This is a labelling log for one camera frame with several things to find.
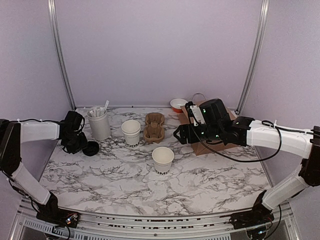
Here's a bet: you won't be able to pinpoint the front aluminium frame rail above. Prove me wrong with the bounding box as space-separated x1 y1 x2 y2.
9 200 301 240

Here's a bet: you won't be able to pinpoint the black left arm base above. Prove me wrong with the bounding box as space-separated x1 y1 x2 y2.
36 192 80 228

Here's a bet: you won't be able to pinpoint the right rear aluminium post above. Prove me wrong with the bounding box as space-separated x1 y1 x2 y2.
235 0 270 114

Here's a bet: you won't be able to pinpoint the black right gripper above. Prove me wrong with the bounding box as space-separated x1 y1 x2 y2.
174 122 223 144

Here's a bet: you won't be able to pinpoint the single white paper cup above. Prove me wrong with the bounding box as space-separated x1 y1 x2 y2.
152 146 175 175

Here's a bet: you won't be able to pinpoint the white paper cups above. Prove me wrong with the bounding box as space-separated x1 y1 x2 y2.
121 119 141 149

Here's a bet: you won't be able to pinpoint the aluminium post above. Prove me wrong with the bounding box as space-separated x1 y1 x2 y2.
235 0 270 114
47 0 77 110

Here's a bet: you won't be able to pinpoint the left rear aluminium post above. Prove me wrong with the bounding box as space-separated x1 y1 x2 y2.
47 0 77 110

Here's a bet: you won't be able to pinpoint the white ribbed stirrer canister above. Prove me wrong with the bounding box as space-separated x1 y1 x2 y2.
87 106 111 141

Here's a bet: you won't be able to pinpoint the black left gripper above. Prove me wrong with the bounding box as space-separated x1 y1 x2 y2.
62 131 88 154

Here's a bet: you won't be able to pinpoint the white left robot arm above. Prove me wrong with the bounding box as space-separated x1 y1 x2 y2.
0 111 88 223

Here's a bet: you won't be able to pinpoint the brown cardboard cup carrier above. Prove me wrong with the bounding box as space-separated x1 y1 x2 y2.
143 112 165 144

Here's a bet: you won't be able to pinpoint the black plastic cup lid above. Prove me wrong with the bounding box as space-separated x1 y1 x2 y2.
82 141 100 157

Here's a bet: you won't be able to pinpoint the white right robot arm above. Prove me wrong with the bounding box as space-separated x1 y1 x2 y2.
173 98 320 224

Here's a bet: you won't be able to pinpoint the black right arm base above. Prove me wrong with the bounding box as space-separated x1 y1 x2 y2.
229 195 275 230

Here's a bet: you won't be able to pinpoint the orange white bowl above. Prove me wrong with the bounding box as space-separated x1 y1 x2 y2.
170 98 188 114

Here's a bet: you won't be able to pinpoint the brown paper takeout bag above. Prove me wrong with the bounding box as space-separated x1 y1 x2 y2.
179 100 239 156

